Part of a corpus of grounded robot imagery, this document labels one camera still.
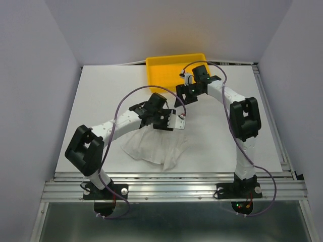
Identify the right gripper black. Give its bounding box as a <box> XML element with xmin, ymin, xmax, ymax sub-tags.
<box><xmin>173</xmin><ymin>82</ymin><xmax>204</xmax><ymax>107</ymax></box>

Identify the white skirt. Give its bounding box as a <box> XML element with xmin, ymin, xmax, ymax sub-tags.
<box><xmin>122</xmin><ymin>126</ymin><xmax>189</xmax><ymax>171</ymax></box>

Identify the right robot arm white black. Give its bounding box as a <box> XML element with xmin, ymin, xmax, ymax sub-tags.
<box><xmin>175</xmin><ymin>65</ymin><xmax>262</xmax><ymax>199</ymax></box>

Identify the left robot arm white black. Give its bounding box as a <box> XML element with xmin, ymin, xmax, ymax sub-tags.
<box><xmin>65</xmin><ymin>93</ymin><xmax>185</xmax><ymax>200</ymax></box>

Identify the yellow plastic tray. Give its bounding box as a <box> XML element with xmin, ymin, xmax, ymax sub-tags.
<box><xmin>145</xmin><ymin>53</ymin><xmax>209</xmax><ymax>92</ymax></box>

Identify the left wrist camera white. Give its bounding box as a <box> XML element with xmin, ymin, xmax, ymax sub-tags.
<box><xmin>167</xmin><ymin>113</ymin><xmax>186</xmax><ymax>130</ymax></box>

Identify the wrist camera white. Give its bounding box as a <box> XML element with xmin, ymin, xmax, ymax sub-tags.
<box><xmin>179</xmin><ymin>70</ymin><xmax>194</xmax><ymax>86</ymax></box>
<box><xmin>167</xmin><ymin>113</ymin><xmax>186</xmax><ymax>130</ymax></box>

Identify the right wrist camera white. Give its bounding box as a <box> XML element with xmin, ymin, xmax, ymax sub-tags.
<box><xmin>179</xmin><ymin>70</ymin><xmax>194</xmax><ymax>86</ymax></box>

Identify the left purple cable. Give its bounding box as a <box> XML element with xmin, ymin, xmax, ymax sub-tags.
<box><xmin>94</xmin><ymin>85</ymin><xmax>187</xmax><ymax>219</ymax></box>

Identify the purple cable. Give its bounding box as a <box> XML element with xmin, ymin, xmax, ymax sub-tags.
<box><xmin>94</xmin><ymin>85</ymin><xmax>187</xmax><ymax>219</ymax></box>
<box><xmin>179</xmin><ymin>60</ymin><xmax>278</xmax><ymax>219</ymax></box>

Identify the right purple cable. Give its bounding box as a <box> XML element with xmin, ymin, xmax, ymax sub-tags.
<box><xmin>179</xmin><ymin>60</ymin><xmax>278</xmax><ymax>219</ymax></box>

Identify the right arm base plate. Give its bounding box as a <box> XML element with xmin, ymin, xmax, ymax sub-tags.
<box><xmin>213</xmin><ymin>183</ymin><xmax>263</xmax><ymax>201</ymax></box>

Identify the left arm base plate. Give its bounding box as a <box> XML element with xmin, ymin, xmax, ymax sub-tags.
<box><xmin>80</xmin><ymin>182</ymin><xmax>129</xmax><ymax>201</ymax></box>

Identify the aluminium frame rail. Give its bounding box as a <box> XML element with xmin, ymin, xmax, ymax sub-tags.
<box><xmin>30</xmin><ymin>170</ymin><xmax>319</xmax><ymax>241</ymax></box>

